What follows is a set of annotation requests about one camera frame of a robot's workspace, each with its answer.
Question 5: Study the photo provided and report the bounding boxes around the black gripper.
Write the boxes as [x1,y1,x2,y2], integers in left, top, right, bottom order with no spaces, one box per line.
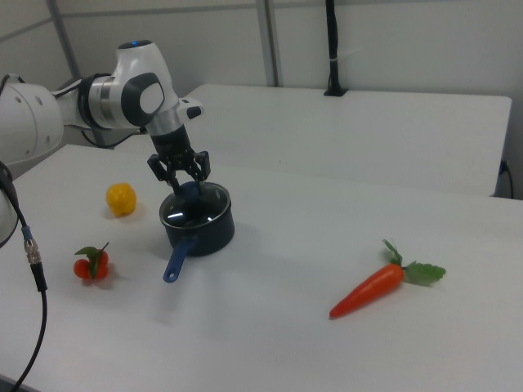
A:
[146,125,212,200]

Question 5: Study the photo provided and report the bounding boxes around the glass lid with blue knob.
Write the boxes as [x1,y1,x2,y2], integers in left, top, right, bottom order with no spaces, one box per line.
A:
[159,181,231,228]

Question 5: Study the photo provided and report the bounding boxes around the yellow toy bell pepper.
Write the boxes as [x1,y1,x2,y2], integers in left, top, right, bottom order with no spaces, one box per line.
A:
[105,182,138,218]

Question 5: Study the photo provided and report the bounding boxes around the toy tomato cluster with leaves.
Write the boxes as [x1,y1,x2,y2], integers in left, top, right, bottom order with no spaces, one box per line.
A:
[73,242,111,284]

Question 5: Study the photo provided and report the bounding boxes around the white background table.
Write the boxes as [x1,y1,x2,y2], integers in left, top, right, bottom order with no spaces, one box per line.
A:
[179,84,513,198]

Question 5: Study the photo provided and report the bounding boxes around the black pole with base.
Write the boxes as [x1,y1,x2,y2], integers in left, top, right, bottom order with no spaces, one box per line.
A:
[324,0,349,97]

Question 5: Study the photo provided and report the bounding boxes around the orange toy carrot with leaves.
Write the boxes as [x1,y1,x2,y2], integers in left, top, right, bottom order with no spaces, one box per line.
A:
[329,238,447,320]

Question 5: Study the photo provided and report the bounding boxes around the dark saucepan with blue handle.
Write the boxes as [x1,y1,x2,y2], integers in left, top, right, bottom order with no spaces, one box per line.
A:
[159,182,236,284]

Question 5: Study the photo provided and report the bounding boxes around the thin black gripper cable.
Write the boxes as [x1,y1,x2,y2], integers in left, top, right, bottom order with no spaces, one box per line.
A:
[67,122,147,149]

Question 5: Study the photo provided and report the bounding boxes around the grey metal frame post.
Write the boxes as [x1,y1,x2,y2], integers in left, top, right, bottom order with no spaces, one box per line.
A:
[45,0,83,79]
[256,0,284,87]

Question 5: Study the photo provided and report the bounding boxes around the black cable with metal connector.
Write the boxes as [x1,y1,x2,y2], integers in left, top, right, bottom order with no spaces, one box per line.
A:
[0,160,51,390]

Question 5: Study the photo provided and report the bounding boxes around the black wall power cable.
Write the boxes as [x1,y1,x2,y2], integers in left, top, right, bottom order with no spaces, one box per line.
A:
[499,160,516,198]

